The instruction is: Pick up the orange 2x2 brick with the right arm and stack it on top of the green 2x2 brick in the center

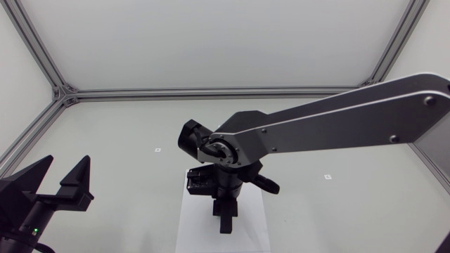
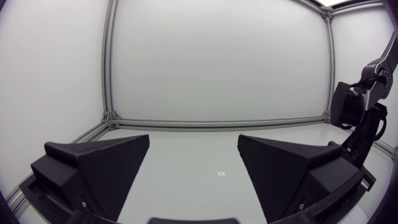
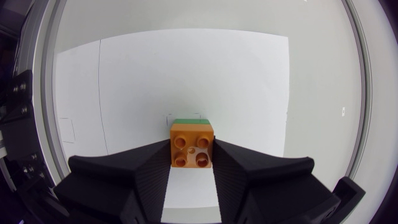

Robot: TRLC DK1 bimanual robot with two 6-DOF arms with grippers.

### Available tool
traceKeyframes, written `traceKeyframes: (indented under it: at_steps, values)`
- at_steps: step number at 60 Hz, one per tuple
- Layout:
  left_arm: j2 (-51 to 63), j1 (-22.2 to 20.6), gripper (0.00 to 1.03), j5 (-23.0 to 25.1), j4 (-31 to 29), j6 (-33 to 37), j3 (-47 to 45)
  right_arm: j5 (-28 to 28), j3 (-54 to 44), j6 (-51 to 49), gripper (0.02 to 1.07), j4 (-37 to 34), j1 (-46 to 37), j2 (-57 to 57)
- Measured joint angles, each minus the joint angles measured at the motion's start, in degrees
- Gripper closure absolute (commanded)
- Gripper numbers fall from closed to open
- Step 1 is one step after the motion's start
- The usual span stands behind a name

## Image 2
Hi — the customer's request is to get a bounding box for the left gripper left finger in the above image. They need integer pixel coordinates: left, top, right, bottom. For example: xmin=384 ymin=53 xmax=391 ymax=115
xmin=30 ymin=134 xmax=150 ymax=222

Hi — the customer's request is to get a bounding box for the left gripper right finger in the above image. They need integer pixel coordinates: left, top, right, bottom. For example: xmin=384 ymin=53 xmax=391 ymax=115
xmin=237 ymin=134 xmax=365 ymax=223

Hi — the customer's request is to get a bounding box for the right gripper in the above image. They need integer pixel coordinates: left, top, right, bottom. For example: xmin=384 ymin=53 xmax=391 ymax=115
xmin=341 ymin=102 xmax=389 ymax=169

